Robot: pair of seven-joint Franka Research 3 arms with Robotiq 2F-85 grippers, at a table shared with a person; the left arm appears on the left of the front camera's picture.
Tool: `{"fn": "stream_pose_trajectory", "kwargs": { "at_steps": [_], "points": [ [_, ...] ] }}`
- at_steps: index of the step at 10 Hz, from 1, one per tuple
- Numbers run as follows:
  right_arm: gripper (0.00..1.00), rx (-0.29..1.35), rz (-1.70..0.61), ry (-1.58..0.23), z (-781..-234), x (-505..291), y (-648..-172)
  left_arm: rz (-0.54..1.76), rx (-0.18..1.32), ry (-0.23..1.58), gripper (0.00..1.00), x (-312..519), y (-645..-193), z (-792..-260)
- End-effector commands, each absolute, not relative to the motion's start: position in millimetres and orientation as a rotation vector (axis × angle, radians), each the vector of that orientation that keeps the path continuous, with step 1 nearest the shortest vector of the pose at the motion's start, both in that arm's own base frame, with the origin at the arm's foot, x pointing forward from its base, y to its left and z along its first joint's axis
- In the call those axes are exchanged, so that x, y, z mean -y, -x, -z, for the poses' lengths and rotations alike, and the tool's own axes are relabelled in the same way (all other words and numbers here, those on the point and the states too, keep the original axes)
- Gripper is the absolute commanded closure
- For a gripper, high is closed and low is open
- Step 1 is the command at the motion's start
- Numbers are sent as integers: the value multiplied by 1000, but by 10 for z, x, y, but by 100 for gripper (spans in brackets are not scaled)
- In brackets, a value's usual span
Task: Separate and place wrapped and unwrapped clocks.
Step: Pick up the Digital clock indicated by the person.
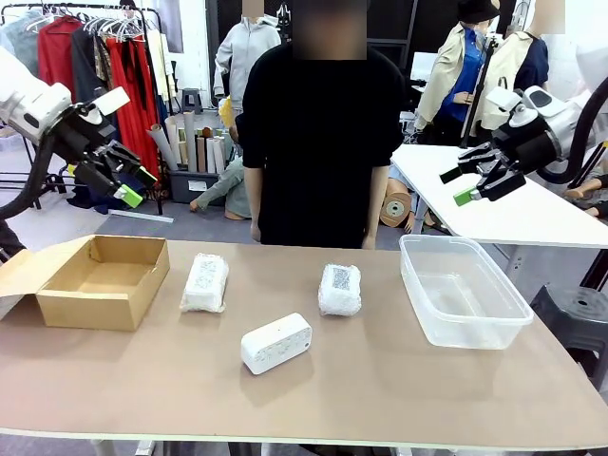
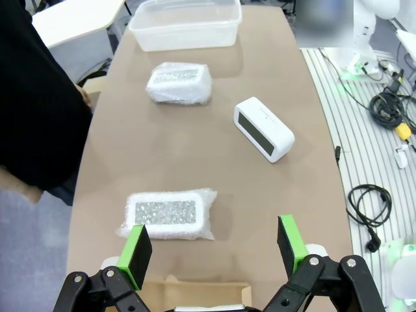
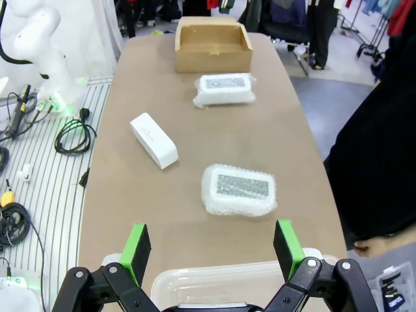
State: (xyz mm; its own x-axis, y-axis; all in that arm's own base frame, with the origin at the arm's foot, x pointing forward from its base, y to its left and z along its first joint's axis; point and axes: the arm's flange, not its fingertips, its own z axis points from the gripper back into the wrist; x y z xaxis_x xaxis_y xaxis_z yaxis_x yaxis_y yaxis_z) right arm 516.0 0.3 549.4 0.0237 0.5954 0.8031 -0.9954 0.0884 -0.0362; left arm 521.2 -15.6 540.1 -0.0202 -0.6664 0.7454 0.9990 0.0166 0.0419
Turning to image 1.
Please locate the leaning grey paper roll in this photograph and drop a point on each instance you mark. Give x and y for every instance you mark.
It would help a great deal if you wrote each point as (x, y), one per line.
(164, 149)

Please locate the clear plastic container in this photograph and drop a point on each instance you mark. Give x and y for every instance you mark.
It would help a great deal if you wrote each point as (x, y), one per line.
(475, 335)

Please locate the person's right hand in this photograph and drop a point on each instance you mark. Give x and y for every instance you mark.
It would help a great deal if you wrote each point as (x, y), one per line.
(256, 233)

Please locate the cream paper roll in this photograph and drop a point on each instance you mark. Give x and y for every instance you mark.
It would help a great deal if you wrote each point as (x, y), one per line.
(219, 154)

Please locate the black hanging garment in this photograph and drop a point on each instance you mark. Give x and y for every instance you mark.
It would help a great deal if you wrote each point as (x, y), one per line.
(85, 71)

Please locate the white board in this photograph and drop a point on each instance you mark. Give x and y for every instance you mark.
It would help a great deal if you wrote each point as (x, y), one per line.
(423, 64)

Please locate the pale blue hanging garment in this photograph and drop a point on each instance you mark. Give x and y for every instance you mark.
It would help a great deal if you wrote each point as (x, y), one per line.
(21, 38)

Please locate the mannequin in beige vest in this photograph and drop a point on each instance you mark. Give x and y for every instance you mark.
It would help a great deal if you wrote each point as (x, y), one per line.
(513, 57)

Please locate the black stand pole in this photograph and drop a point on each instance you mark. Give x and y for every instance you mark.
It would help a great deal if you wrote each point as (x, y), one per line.
(481, 85)

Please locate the beige paper roll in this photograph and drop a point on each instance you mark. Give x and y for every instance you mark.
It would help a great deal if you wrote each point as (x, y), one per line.
(176, 140)

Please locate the lying bare mannequin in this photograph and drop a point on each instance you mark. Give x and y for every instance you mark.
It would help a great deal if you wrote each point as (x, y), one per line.
(584, 192)

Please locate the bubble-wrapped white clock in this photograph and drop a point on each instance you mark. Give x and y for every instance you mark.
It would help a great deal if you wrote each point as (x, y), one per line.
(204, 285)
(339, 299)

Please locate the black plastic stool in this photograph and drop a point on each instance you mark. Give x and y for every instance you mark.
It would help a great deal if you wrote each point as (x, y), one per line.
(579, 323)

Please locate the white paper roll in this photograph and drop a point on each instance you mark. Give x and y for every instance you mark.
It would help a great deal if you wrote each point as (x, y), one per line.
(211, 157)

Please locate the yellow bag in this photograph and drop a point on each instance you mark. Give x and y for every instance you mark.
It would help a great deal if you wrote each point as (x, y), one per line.
(227, 114)

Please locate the tall grey paper roll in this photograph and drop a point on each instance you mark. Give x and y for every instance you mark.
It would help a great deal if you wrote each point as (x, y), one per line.
(190, 142)

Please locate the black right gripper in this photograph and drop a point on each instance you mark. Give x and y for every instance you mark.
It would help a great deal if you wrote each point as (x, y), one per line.
(527, 149)

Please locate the mannequin in beige coat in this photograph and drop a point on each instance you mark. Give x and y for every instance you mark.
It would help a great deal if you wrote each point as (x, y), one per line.
(442, 71)

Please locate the red coat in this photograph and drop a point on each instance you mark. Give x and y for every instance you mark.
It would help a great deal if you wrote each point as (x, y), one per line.
(57, 57)

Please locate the black hat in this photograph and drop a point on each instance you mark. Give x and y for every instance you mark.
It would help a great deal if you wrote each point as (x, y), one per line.
(477, 10)

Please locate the thick brown cardboard spool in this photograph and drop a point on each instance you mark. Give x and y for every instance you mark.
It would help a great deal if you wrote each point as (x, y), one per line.
(394, 209)

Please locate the open brown cardboard box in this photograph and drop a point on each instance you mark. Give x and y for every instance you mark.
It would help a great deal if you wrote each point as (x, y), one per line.
(85, 309)

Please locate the person's right forearm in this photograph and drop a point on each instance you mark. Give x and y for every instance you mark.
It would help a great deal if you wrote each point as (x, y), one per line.
(253, 195)

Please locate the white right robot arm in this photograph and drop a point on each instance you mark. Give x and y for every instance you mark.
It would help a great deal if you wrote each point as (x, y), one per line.
(565, 119)

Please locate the brown paper roll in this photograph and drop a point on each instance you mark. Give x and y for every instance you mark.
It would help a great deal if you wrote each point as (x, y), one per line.
(201, 154)

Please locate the white background table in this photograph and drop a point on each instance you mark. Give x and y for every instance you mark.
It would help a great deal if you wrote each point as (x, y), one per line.
(522, 218)

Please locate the white floor bar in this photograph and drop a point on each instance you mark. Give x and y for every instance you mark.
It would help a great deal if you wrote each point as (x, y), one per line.
(142, 216)

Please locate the long red dress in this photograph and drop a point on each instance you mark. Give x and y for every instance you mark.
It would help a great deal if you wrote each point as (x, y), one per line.
(133, 119)

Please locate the cream hanging garment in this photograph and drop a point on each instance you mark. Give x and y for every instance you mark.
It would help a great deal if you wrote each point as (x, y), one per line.
(159, 66)

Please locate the small grey step stool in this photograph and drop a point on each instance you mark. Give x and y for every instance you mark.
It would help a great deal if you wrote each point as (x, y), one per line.
(192, 100)

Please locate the white rectangular box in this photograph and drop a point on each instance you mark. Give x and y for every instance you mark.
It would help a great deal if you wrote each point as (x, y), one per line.
(275, 347)

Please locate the person's left hand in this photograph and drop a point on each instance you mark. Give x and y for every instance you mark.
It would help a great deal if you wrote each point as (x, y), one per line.
(369, 241)

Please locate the grey storage bin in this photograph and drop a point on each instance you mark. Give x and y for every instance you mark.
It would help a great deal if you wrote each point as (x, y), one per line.
(190, 187)

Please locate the seated mannequin in grey-green clothes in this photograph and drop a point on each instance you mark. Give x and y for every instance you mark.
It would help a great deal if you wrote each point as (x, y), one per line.
(228, 185)

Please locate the dark clothes pile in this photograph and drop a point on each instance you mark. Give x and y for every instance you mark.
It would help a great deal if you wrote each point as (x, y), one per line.
(95, 204)

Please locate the black metal clothes rack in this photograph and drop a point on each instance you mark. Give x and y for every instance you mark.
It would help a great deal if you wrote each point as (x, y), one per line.
(151, 95)

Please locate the person in black sweater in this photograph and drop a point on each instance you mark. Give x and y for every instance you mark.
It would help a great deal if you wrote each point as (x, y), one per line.
(323, 142)

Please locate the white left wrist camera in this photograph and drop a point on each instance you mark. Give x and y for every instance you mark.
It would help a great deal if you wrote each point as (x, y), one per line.
(114, 100)

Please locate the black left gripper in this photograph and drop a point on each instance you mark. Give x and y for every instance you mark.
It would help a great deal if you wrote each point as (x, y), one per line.
(78, 135)

